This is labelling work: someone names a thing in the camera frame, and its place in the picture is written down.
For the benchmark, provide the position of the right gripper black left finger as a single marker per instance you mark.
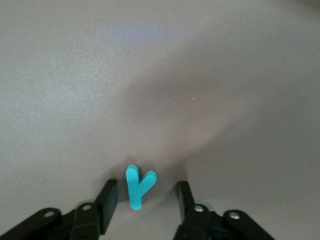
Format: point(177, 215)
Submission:
point(85, 220)

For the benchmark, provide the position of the brown table cover sheet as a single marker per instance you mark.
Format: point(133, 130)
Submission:
point(100, 87)

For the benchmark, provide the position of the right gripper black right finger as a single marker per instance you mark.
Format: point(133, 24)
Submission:
point(200, 220)

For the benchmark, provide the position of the teal foam letter y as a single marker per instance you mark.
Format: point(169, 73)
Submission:
point(136, 190)

